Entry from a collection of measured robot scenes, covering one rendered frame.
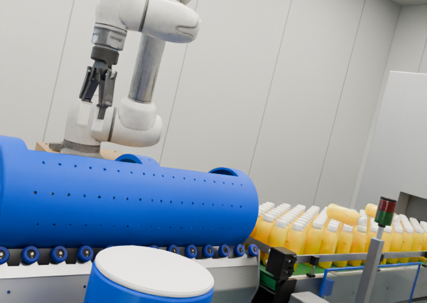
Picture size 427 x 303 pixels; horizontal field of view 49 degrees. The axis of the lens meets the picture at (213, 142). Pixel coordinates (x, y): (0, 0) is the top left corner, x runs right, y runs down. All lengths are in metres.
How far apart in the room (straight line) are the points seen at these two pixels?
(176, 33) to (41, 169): 0.51
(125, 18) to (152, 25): 0.07
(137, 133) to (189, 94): 2.80
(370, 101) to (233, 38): 2.37
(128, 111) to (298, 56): 3.84
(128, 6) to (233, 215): 0.74
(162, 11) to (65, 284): 0.77
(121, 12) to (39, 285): 0.74
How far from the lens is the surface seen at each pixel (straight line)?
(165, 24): 1.34
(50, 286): 1.33
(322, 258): 1.94
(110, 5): 1.33
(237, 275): 1.73
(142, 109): 1.97
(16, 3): 4.19
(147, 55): 1.93
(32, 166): 1.22
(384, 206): 1.88
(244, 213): 1.62
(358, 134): 6.54
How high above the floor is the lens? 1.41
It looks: 3 degrees down
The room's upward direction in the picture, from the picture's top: 14 degrees clockwise
